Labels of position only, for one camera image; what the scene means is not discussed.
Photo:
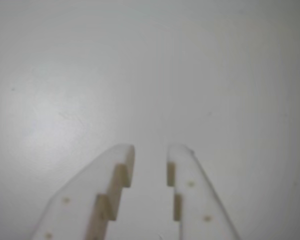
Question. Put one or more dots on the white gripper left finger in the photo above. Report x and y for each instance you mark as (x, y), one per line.
(80, 195)

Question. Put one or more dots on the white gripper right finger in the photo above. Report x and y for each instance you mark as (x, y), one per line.
(192, 200)

